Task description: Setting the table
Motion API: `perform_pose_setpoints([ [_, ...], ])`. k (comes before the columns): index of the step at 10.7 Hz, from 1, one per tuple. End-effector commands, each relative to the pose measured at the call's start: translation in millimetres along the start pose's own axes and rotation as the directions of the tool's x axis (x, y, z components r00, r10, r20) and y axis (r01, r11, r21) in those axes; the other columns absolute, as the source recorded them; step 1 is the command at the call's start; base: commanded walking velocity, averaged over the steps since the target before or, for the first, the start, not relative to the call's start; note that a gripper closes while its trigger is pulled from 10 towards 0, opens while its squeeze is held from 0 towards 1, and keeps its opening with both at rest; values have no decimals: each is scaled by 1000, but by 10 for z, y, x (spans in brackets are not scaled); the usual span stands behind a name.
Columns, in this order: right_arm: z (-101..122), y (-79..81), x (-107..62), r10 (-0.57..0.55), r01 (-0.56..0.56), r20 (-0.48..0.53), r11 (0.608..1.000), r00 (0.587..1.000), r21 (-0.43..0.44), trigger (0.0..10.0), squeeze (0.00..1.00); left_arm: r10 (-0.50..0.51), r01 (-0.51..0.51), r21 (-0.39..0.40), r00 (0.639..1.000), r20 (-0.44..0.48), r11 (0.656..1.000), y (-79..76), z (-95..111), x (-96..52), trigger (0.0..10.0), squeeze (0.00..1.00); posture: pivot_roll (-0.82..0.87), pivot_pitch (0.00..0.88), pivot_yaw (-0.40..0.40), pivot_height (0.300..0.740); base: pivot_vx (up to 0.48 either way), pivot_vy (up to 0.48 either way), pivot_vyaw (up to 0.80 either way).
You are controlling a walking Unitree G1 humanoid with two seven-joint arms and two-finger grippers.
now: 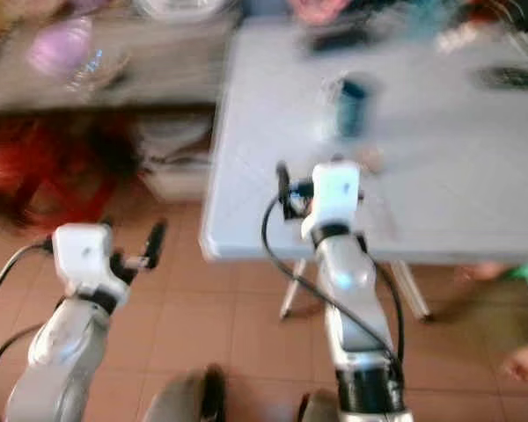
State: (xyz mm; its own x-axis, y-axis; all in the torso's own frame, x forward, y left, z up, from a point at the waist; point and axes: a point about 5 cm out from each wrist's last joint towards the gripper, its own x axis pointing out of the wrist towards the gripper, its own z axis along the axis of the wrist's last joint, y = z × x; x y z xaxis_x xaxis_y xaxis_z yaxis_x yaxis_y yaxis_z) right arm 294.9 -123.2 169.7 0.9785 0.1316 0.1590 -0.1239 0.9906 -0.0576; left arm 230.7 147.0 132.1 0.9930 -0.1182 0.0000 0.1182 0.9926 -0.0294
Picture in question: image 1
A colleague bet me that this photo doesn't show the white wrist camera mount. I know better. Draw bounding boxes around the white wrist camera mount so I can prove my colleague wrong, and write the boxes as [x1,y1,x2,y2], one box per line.
[52,223,121,305]
[301,162,362,244]

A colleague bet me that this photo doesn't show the red plastic bag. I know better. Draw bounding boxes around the red plastic bag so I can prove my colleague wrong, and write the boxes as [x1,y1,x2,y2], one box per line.
[0,116,124,231]

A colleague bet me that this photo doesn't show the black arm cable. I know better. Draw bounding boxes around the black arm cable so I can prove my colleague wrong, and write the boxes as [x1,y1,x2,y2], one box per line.
[0,241,55,317]
[260,197,406,389]

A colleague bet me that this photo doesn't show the person's leg green garment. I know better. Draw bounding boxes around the person's leg green garment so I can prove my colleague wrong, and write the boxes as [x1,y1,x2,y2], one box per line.
[454,260,528,310]

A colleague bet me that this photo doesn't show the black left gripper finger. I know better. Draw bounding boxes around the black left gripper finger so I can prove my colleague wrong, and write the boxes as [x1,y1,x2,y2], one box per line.
[144,220,169,265]

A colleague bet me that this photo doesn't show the purple plastic bag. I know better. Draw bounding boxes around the purple plastic bag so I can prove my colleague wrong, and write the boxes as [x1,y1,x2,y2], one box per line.
[30,21,98,80]

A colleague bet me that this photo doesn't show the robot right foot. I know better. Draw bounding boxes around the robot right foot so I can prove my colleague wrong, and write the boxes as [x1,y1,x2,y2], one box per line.
[297,389,342,422]

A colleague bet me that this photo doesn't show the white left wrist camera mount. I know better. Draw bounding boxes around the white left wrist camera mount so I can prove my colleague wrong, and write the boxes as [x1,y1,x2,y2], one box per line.
[52,223,121,305]

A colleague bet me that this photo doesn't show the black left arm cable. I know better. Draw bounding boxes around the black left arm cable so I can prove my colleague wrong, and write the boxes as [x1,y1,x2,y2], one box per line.
[0,241,55,317]

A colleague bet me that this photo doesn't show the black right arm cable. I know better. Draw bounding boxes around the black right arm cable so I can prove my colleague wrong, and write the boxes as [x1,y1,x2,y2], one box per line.
[260,197,406,389]

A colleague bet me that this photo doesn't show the grey wooden bench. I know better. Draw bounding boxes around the grey wooden bench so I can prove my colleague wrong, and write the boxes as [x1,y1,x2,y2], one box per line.
[0,16,234,115]

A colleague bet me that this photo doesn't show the white bowl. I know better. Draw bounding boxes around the white bowl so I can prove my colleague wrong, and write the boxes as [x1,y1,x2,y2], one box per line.
[132,0,234,22]

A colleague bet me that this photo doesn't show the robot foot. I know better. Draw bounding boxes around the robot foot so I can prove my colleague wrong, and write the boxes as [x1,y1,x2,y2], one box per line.
[297,389,342,422]
[141,364,228,422]

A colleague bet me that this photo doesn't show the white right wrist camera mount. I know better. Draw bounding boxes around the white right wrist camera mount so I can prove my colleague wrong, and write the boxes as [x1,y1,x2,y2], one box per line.
[301,162,362,244]

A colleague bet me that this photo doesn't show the white stacked containers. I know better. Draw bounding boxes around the white stacked containers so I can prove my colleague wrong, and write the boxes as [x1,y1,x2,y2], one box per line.
[136,116,212,203]

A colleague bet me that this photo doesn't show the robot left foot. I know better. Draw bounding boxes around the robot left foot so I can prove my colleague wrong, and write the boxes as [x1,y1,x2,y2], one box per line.
[141,364,228,422]

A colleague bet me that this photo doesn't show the clear drinking glass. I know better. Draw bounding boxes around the clear drinking glass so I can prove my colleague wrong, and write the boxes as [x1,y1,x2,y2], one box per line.
[320,77,344,142]

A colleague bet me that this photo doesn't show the dark blue cup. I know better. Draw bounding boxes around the dark blue cup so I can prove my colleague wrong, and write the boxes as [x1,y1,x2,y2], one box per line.
[338,77,372,142]

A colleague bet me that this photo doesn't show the white folding table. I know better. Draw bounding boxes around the white folding table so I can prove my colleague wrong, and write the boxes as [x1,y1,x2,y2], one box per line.
[200,19,528,323]

